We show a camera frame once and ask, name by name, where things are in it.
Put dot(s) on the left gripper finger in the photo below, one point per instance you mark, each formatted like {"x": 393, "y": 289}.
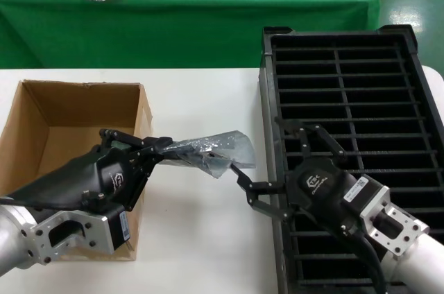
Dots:
{"x": 152, "y": 143}
{"x": 142, "y": 165}

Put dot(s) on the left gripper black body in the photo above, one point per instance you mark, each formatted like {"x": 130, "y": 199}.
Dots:
{"x": 114, "y": 176}

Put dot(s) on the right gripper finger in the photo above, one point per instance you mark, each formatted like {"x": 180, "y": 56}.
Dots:
{"x": 250, "y": 190}
{"x": 329, "y": 140}

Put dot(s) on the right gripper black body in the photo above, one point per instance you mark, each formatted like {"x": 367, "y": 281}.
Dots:
{"x": 322, "y": 190}

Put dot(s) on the translucent grey antistatic bag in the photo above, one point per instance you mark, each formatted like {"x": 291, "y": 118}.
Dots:
{"x": 225, "y": 148}

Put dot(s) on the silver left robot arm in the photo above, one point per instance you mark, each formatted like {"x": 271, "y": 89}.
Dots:
{"x": 14, "y": 235}

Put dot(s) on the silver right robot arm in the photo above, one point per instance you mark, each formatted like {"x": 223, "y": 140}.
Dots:
{"x": 423, "y": 266}

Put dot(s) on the black slotted plastic container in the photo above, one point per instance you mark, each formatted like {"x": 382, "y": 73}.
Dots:
{"x": 270, "y": 100}

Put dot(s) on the brown cardboard box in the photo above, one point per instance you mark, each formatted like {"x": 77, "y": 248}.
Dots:
{"x": 86, "y": 100}

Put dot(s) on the green tablecloth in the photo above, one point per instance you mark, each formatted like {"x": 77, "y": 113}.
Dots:
{"x": 190, "y": 13}

